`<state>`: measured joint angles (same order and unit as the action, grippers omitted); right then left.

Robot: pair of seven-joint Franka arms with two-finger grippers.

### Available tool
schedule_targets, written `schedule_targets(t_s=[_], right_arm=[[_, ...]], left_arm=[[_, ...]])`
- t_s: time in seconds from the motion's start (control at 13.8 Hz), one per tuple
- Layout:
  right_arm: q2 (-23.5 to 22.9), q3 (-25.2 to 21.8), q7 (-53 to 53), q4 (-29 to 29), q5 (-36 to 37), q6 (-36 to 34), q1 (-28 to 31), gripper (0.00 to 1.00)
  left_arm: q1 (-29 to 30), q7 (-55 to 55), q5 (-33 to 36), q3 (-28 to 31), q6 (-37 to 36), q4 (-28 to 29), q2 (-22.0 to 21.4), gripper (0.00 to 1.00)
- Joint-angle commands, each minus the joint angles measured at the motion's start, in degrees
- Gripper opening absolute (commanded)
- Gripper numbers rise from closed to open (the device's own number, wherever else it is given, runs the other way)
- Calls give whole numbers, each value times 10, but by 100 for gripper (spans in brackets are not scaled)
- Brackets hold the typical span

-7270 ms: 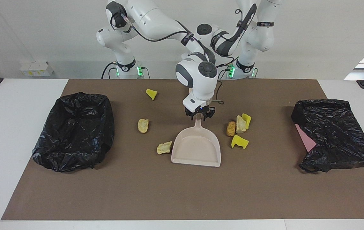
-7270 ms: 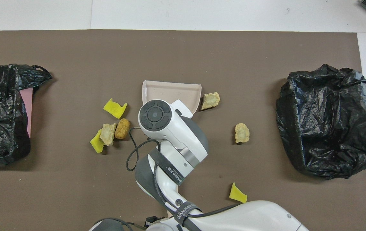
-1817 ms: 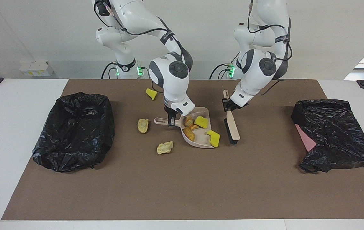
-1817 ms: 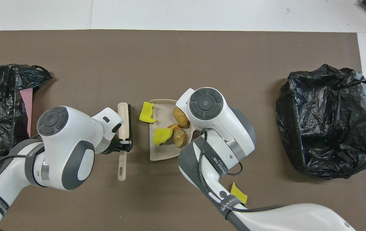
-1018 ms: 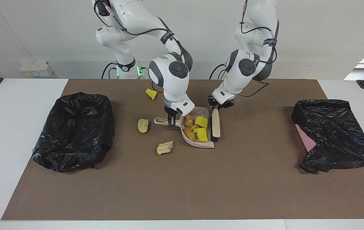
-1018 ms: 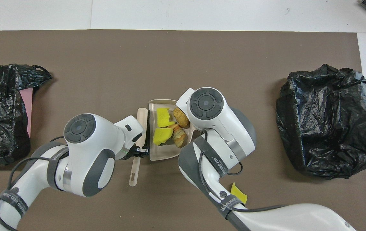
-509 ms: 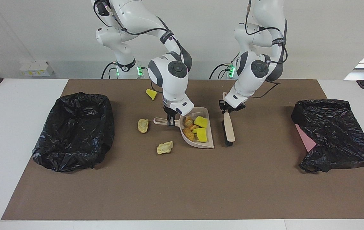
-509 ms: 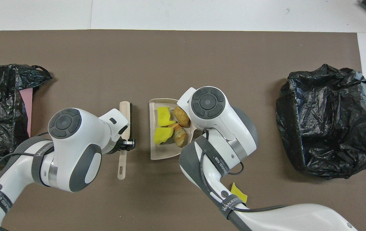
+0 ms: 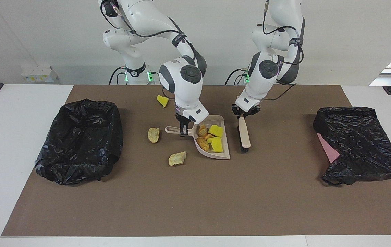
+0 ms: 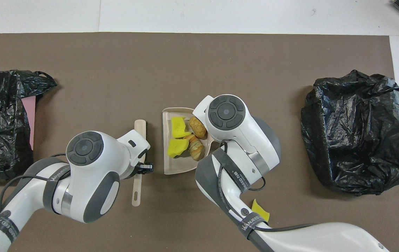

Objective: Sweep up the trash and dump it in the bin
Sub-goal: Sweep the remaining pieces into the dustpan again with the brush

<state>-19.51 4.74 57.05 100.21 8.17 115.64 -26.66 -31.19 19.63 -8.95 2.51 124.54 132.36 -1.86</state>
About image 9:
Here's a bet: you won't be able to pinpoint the beige hand brush black bristles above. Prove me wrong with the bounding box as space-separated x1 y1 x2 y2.
238 116 251 153

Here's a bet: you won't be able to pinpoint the brown toy bread roll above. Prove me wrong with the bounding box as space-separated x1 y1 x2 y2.
196 137 211 152

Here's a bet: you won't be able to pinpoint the beige plastic dustpan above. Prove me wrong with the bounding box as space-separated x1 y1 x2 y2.
165 115 231 160

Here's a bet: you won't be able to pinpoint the yellow green-backed sponge piece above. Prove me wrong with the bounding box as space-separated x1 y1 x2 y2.
210 137 224 153
208 125 224 138

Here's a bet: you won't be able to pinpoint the jagged pale foam chunk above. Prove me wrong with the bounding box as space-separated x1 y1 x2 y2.
168 151 186 167

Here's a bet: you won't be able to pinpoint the pink bin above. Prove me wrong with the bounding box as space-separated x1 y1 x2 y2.
317 133 340 164

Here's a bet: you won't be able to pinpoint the black plastic trash bag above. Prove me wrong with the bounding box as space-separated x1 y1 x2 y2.
34 99 124 186
313 106 391 186

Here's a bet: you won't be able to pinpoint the brown table mat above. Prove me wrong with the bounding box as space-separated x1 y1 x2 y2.
1 85 391 237

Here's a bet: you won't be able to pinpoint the white box on floor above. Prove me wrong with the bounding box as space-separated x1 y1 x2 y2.
21 66 58 83

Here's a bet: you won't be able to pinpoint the black left base cable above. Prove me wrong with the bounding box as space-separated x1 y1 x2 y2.
224 67 248 85

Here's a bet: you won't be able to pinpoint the black base cable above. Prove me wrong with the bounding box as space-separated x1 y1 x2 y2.
224 67 248 85
109 66 127 85

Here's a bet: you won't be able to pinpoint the black right base cable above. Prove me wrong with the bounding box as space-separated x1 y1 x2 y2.
109 66 127 85

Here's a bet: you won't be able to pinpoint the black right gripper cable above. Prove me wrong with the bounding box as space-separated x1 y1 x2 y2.
100 0 196 59

